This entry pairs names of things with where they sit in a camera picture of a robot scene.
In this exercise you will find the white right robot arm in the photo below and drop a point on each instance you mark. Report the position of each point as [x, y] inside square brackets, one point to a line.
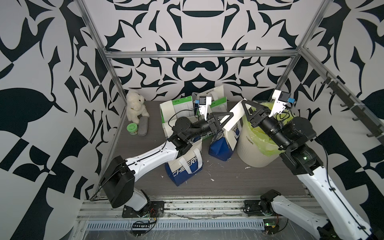
[341, 222]

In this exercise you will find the grey felt pouch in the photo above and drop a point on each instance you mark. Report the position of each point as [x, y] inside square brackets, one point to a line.
[143, 126]

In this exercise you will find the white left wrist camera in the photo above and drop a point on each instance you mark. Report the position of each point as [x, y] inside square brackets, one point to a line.
[201, 106]

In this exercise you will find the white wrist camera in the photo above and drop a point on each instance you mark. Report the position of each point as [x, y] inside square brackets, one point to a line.
[281, 99]
[201, 106]

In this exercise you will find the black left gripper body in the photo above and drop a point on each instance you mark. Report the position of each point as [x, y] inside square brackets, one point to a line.
[210, 128]

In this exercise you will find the grey wall hook rail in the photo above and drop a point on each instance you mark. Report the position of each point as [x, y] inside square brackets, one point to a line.
[361, 111]

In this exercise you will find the white plush bear toy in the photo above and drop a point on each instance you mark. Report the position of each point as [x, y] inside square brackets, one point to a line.
[135, 107]

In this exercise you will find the blue white front takeout bag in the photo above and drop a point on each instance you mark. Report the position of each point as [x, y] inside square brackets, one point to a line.
[185, 167]

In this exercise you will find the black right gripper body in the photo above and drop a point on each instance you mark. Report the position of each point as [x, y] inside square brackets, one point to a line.
[261, 118]

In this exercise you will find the green plastic bin liner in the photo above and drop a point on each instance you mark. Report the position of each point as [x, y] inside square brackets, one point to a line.
[261, 140]

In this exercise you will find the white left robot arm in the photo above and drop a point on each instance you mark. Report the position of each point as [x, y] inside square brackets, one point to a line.
[118, 181]

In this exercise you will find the blue white takeout bag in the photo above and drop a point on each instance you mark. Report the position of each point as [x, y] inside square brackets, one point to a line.
[216, 94]
[185, 167]
[224, 142]

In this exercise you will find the white receipt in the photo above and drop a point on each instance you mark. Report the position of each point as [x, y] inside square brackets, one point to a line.
[238, 112]
[167, 111]

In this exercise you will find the cream ribbed trash bin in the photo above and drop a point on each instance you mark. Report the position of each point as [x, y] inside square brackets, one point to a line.
[249, 153]

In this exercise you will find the green white right takeout bag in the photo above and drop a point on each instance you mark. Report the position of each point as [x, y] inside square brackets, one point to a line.
[220, 106]

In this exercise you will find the green white takeout bag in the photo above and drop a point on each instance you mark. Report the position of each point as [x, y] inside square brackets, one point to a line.
[220, 106]
[184, 107]

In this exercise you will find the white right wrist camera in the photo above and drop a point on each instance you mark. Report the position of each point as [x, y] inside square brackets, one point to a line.
[281, 99]

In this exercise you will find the green round lid jar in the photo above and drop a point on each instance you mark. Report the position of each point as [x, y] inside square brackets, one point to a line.
[132, 129]

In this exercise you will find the green white left takeout bag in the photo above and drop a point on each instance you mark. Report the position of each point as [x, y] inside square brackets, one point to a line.
[184, 107]

